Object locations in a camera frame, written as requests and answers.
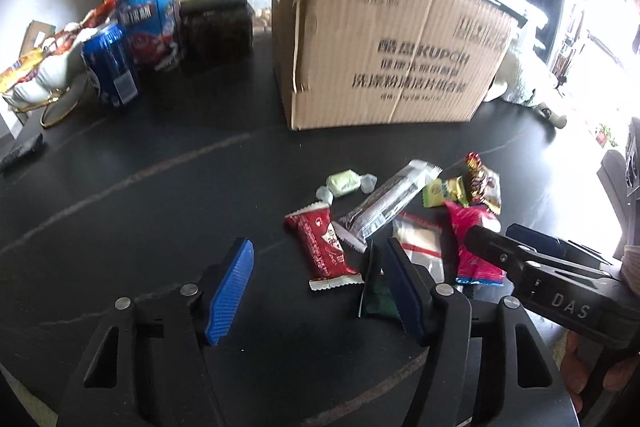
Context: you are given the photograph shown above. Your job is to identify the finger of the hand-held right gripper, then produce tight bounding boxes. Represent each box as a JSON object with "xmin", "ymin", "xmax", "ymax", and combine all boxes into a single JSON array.
[
  {"xmin": 505, "ymin": 223, "xmax": 614, "ymax": 271},
  {"xmin": 464, "ymin": 224, "xmax": 622, "ymax": 289}
]

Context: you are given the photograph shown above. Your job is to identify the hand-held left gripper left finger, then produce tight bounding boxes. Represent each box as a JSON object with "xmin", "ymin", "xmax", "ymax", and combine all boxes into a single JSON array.
[{"xmin": 60, "ymin": 237, "xmax": 256, "ymax": 427}]

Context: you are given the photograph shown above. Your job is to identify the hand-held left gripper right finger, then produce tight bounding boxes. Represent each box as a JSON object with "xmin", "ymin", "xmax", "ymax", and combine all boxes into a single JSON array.
[{"xmin": 382, "ymin": 237, "xmax": 576, "ymax": 427}]

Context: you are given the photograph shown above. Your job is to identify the pink snack packet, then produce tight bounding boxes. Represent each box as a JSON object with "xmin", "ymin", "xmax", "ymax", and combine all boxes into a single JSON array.
[{"xmin": 444, "ymin": 201, "xmax": 507, "ymax": 286}]

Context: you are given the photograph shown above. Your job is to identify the dark green packet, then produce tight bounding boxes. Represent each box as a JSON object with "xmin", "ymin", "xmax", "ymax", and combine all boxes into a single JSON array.
[{"xmin": 357, "ymin": 242, "xmax": 406, "ymax": 320}]

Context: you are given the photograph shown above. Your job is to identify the clear packet red stripe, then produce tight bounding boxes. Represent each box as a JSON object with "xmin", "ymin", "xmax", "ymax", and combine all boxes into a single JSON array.
[{"xmin": 392, "ymin": 212, "xmax": 446, "ymax": 283}]

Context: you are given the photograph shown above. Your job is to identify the brown colourful candy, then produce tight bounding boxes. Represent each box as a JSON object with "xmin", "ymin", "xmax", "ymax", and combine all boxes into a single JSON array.
[{"xmin": 462, "ymin": 152, "xmax": 502, "ymax": 214}]

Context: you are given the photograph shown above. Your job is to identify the yellow green candy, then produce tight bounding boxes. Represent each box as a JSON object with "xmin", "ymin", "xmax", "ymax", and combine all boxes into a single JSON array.
[{"xmin": 422, "ymin": 177, "xmax": 471, "ymax": 208}]

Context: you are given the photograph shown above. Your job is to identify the silver black bar packet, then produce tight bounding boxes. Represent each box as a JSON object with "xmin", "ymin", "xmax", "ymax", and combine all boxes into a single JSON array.
[{"xmin": 336, "ymin": 160, "xmax": 442, "ymax": 253}]

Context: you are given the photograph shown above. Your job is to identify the red snack wrapper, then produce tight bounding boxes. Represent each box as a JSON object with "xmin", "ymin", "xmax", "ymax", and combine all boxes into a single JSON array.
[{"xmin": 284, "ymin": 202, "xmax": 365, "ymax": 293}]

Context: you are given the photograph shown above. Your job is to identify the green candy clear wrapper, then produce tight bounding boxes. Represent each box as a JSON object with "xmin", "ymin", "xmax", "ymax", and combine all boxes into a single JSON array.
[{"xmin": 315, "ymin": 169, "xmax": 378, "ymax": 202}]

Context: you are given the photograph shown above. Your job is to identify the brown cardboard box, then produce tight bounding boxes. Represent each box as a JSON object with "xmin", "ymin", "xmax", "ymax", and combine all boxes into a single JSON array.
[{"xmin": 270, "ymin": 0, "xmax": 521, "ymax": 131}]

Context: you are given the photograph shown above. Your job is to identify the person's right hand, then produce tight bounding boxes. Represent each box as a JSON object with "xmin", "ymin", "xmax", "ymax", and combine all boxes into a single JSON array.
[{"xmin": 564, "ymin": 243, "xmax": 640, "ymax": 413}]

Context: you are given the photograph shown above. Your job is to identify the grey chair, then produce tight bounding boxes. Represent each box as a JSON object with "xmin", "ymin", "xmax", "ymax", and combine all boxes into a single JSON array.
[{"xmin": 597, "ymin": 117, "xmax": 640, "ymax": 228}]

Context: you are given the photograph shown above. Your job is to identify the small potted plant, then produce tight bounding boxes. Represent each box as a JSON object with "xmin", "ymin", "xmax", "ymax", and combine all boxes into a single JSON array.
[{"xmin": 595, "ymin": 123, "xmax": 621, "ymax": 148}]

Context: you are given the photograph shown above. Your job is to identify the white plush toy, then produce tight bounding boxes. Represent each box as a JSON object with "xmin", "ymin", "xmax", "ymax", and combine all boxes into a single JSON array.
[{"xmin": 487, "ymin": 42, "xmax": 568, "ymax": 128}]

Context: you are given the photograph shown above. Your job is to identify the flat black remote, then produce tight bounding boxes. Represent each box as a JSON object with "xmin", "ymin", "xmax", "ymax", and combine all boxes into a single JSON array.
[{"xmin": 0, "ymin": 133, "xmax": 45, "ymax": 172}]

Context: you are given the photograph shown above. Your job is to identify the blue drink can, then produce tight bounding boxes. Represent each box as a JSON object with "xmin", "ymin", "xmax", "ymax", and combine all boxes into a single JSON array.
[{"xmin": 81, "ymin": 23, "xmax": 140, "ymax": 108}]

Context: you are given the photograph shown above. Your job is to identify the dark square box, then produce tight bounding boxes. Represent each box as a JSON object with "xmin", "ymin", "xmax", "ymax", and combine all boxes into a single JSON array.
[{"xmin": 179, "ymin": 0, "xmax": 255, "ymax": 68}]

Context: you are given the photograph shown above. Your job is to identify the pile of red snack packets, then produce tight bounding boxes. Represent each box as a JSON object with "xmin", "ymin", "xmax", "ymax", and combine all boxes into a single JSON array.
[{"xmin": 0, "ymin": 0, "xmax": 121, "ymax": 92}]

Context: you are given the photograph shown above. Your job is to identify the small brown carton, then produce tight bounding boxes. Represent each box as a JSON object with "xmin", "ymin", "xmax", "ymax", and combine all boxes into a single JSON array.
[{"xmin": 20, "ymin": 21, "xmax": 56, "ymax": 58}]

